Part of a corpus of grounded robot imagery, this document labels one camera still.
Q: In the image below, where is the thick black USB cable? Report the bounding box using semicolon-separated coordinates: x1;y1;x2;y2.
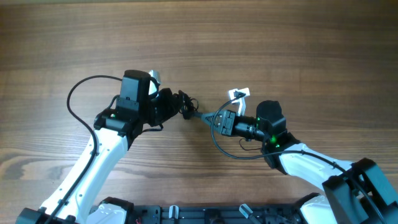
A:
177;90;200;121

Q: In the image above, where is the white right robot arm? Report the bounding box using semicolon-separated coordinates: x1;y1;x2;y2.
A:
194;100;397;223

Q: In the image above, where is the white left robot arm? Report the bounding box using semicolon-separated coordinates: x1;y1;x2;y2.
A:
16;70;188;223

